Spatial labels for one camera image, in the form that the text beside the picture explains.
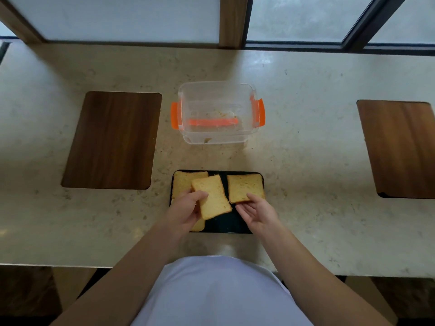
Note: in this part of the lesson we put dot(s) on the white frosted glass panel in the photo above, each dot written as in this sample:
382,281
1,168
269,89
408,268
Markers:
112,16

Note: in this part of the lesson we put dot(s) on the black window frame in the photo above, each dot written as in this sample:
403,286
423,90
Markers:
295,45
5,50

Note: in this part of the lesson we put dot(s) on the black rectangular tray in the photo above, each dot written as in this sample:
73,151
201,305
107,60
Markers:
227,225

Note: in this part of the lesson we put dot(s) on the toast slice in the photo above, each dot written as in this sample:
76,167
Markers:
181,181
198,225
244,186
214,196

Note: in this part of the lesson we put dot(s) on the clear container with orange clips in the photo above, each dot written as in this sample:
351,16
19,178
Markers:
217,95

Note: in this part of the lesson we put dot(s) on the white shirt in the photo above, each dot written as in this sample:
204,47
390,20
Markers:
217,291

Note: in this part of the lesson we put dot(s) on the brown wooden placemat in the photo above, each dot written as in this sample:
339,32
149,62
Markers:
112,139
397,149

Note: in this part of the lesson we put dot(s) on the person's right forearm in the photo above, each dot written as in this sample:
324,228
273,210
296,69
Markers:
312,281

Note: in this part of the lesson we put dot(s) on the person's left forearm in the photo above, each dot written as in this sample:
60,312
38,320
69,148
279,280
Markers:
119,285

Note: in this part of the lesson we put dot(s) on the person's right hand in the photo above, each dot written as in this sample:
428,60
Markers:
261,215

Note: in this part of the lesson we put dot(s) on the person's left hand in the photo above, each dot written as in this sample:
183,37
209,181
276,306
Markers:
183,213

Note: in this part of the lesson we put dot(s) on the wooden window post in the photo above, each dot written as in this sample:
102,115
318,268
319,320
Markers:
20,27
232,20

